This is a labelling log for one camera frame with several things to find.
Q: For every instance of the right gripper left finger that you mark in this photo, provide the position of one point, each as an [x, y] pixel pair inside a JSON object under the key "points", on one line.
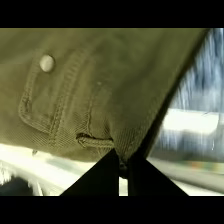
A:
{"points": [[98, 180]]}

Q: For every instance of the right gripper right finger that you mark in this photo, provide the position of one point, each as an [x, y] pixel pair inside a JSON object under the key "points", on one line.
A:
{"points": [[151, 181]]}

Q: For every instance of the olive green pants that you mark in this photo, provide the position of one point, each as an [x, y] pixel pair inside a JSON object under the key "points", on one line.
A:
{"points": [[96, 90]]}

